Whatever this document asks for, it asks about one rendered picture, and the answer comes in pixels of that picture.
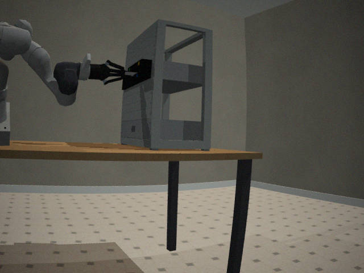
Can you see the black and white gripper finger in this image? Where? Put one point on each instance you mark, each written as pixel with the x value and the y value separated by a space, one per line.
pixel 116 66
pixel 122 75

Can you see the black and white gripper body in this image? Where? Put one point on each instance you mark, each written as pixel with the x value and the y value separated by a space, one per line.
pixel 97 71

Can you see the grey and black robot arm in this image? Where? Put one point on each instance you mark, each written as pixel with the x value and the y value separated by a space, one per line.
pixel 63 83

